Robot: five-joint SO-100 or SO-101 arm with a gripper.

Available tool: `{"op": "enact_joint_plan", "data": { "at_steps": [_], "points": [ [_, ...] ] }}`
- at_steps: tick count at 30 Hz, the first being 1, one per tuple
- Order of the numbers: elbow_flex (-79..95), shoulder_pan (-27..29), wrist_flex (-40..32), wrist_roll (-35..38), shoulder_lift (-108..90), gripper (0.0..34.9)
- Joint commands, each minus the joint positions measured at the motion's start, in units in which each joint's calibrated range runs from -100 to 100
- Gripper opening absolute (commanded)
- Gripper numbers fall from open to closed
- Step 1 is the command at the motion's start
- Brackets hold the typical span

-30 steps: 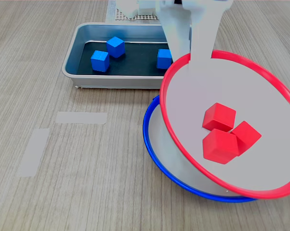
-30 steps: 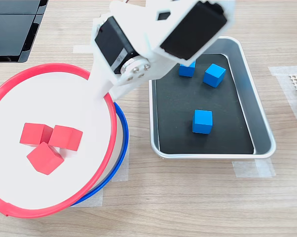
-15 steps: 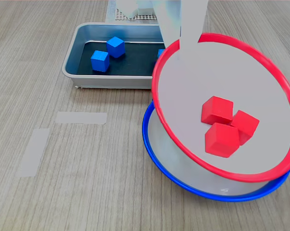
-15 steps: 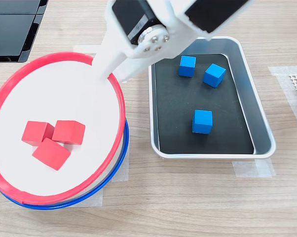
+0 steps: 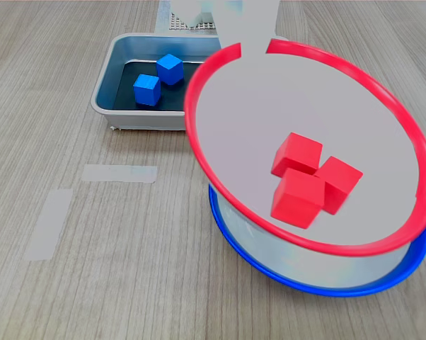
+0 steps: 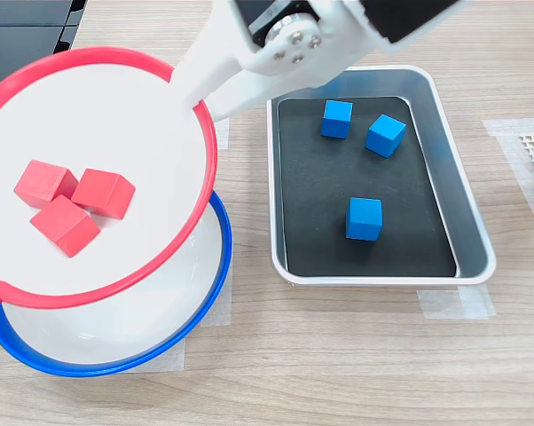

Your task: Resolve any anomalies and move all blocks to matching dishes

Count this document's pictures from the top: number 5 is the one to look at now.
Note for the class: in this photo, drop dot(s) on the blue cube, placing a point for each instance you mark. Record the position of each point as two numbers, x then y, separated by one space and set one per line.
170 69
146 90

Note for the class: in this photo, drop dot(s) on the red-rimmed white plate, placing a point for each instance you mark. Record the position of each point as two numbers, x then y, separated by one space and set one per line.
255 124

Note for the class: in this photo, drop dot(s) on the pale perforated plate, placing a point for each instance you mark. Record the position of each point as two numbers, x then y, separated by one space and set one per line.
181 24

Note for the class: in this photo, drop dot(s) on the red cube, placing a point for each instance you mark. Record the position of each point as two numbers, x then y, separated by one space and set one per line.
298 202
340 184
298 152

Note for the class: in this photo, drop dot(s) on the steel tray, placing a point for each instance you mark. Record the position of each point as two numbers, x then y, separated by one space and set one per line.
145 120

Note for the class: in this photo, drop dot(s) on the black mat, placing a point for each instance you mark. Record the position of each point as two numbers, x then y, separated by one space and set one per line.
124 92

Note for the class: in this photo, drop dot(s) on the blue-rimmed white plate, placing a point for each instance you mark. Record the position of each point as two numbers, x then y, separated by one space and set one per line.
305 262

